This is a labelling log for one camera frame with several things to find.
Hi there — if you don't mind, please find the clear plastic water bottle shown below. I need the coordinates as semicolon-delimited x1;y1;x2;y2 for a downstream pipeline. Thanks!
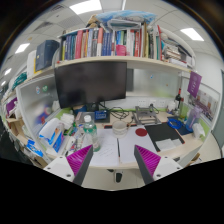
83;115;100;152

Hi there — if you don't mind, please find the white folded paper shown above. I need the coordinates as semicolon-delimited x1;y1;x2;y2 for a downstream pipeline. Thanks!
156;139;175;151

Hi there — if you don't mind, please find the purple hanging card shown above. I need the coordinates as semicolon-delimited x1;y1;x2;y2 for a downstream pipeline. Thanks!
187;72;202;97

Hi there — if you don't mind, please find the blue white snack bag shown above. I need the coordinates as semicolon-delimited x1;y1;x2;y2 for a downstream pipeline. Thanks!
39;118;64;152

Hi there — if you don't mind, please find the black desk mat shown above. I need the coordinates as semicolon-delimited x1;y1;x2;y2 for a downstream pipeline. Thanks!
145;123;185;152

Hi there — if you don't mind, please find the purple translucent tumbler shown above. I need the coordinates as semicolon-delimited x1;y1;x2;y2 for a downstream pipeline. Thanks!
186;106;202;132

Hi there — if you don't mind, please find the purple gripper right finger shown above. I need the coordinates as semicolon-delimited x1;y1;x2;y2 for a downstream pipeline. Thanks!
134;145;161;185

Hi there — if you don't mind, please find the white paper sheet right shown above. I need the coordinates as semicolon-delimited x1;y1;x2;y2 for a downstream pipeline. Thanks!
118;126;157;164

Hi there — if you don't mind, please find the white paper sheet left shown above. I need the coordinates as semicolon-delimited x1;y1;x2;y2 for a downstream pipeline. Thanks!
90;129;119;167

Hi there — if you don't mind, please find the grey metal stand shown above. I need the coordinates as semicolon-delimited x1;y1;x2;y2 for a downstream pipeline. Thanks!
133;104;161;125

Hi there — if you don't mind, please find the blue electronic device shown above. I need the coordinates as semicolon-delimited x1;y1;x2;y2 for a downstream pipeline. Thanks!
95;110;108;120

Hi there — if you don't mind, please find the white ceramic cup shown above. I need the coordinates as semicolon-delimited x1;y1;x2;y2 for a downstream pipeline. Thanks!
112;120;129;138

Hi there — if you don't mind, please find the white paper sheet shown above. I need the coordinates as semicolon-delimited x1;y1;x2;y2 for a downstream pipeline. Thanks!
90;129;119;167
118;126;157;164

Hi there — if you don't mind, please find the red round coaster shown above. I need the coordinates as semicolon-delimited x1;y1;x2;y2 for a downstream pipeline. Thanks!
135;128;147;137

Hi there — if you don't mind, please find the dark blue box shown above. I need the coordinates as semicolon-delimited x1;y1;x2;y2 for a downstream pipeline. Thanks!
35;40;59;71

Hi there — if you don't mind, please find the row of books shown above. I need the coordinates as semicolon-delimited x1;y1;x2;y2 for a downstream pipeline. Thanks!
59;23;195;68

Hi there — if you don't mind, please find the black computer monitor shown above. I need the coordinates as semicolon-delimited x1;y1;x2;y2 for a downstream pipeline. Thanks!
55;61;127;108

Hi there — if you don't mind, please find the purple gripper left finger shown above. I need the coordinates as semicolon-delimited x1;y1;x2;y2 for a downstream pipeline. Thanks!
67;145;93;186

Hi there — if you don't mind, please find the wooden book shelf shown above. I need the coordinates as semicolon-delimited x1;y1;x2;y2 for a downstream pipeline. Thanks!
55;56;190;73

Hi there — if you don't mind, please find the white tissue pack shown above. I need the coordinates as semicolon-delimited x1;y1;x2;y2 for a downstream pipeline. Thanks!
60;113;74;129

